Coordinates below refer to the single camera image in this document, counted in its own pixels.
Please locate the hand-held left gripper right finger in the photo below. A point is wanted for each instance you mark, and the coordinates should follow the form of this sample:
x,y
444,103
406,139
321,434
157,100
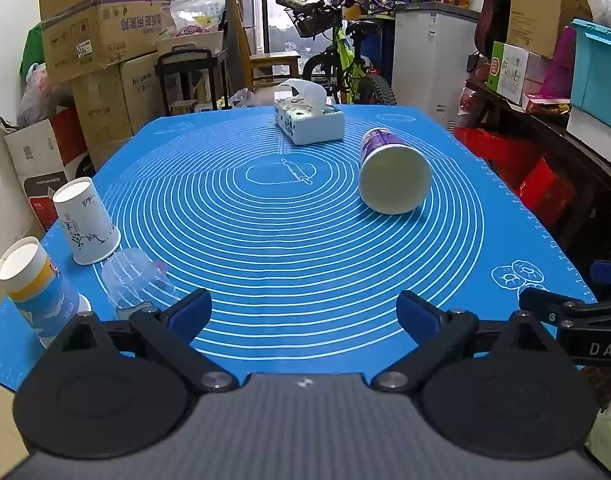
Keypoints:
x,y
416,314

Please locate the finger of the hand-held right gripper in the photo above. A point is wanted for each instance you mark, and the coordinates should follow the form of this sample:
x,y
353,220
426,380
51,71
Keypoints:
x,y
609,272
548,305

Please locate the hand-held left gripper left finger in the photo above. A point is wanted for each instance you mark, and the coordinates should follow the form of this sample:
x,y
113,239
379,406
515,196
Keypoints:
x,y
190,312

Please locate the purple and white paper cup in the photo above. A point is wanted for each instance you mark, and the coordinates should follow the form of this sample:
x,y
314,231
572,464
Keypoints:
x,y
395,177

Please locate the clear plastic cup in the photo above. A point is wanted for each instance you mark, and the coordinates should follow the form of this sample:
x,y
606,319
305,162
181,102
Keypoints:
x,y
135,280

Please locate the white ink-print paper cup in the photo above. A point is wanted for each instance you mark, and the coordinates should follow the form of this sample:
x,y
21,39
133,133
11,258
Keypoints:
x,y
85,225

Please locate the yellow and blue paper cup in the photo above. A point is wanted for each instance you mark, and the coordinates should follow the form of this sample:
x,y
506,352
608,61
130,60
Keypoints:
x,y
37,290

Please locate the red gift box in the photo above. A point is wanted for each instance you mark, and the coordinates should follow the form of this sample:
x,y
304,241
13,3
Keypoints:
x,y
490,150
548,192

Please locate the dark wooden side table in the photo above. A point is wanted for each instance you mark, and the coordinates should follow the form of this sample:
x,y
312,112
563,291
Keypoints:
x,y
585,170

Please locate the blue silicone baking mat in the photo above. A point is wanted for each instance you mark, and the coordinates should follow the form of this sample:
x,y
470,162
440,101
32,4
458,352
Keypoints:
x,y
285,240

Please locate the teal plastic storage box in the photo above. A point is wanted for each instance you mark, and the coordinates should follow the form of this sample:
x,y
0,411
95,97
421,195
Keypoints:
x,y
600,70

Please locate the pink bag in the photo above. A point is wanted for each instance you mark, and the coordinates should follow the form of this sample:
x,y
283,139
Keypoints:
x,y
560,65

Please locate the white and red cardboard box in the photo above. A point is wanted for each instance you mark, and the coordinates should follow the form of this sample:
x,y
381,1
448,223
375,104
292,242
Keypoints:
x,y
40,160

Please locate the blue patterned tissue box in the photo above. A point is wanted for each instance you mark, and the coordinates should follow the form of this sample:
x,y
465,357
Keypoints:
x,y
310,122

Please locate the plain brown cardboard box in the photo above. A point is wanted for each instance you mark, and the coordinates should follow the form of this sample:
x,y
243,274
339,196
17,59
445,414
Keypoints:
x,y
120,105

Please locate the green and white carton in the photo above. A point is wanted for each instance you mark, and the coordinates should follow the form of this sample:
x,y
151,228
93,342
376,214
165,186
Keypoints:
x,y
508,72

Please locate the white chest freezer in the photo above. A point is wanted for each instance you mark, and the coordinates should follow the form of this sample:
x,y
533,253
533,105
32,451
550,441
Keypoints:
x,y
430,65

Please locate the green and black bicycle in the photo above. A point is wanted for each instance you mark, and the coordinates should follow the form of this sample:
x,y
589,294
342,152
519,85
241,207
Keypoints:
x,y
345,65

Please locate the wooden chair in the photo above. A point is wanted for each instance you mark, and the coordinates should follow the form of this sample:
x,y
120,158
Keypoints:
x,y
265,62

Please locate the flat cardboard sheet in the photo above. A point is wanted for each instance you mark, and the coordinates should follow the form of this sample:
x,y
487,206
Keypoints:
x,y
540,5

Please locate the clear bag of snacks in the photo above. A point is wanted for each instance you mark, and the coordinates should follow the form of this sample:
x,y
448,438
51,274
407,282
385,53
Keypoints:
x,y
198,15

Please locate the large open cardboard box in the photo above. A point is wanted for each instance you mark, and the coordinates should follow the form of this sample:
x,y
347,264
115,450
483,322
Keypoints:
x,y
100,25

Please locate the green bag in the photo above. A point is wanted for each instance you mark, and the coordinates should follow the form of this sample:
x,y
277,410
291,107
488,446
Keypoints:
x,y
32,52

